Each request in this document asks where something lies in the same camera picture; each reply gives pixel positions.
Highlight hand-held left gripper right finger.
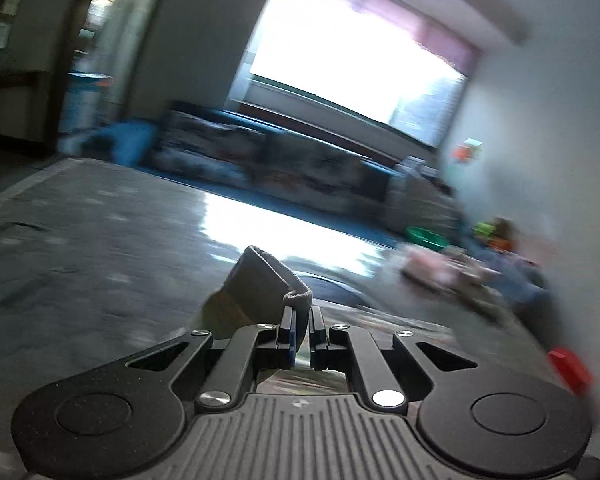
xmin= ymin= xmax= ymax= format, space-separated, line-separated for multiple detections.
xmin=307 ymin=306 xmax=481 ymax=413

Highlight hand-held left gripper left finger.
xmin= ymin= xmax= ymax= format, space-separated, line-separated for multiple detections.
xmin=125 ymin=306 xmax=298 ymax=413

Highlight green patterned fleece garment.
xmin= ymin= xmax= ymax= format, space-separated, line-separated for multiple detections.
xmin=185 ymin=245 xmax=361 ymax=396

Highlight pink tissue pack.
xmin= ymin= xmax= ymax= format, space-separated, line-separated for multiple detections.
xmin=402 ymin=250 xmax=457 ymax=287

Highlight green round basin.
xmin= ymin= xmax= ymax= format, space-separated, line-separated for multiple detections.
xmin=405 ymin=227 xmax=449 ymax=252

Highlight large butterfly print cushion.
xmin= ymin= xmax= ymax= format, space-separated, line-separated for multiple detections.
xmin=260 ymin=140 xmax=372 ymax=212

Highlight grey pillow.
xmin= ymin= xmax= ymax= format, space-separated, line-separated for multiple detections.
xmin=385 ymin=160 xmax=462 ymax=235

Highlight small butterfly print cushion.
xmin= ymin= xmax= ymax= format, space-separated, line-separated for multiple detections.
xmin=152 ymin=110 xmax=267 ymax=187

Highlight brown teddy bear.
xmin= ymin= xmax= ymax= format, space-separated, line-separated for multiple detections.
xmin=472 ymin=217 xmax=517 ymax=252

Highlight colourful pinwheel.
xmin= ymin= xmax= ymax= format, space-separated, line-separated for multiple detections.
xmin=452 ymin=137 xmax=484 ymax=167

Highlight red plastic stool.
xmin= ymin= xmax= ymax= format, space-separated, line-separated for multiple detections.
xmin=547 ymin=346 xmax=594 ymax=397

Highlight blue sofa bench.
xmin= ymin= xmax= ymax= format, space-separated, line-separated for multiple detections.
xmin=65 ymin=105 xmax=463 ymax=243

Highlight window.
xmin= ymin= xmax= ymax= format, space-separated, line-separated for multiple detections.
xmin=230 ymin=0 xmax=481 ymax=149

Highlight blue and white play fence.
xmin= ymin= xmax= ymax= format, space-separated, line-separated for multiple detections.
xmin=67 ymin=72 xmax=114 ymax=132

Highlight purple window blind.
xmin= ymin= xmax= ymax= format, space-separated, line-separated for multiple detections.
xmin=290 ymin=0 xmax=482 ymax=68

